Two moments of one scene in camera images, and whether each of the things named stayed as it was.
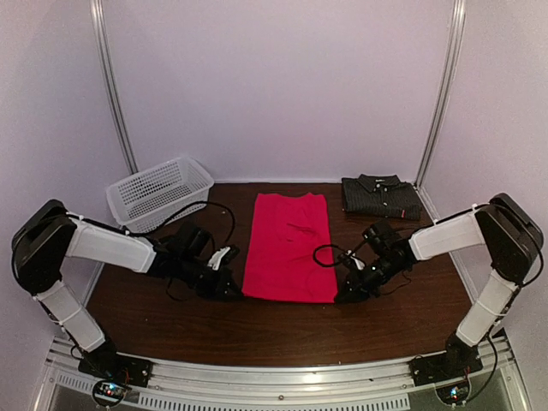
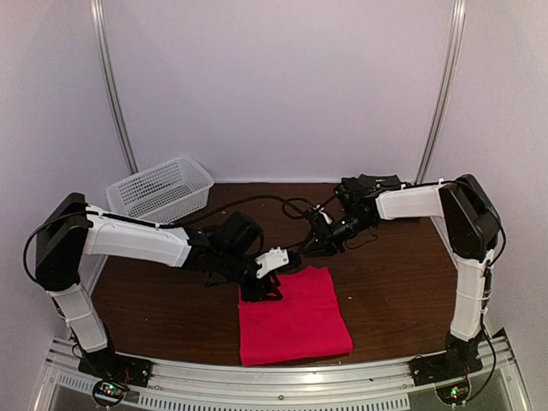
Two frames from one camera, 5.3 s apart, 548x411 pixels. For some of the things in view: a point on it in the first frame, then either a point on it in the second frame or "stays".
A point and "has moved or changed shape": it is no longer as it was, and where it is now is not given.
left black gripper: [224, 274] to [266, 286]
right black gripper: [354, 297] to [325, 241]
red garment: [289, 253] has moved or changed shape
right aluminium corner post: [459, 14] stays
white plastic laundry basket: [144, 202] stays
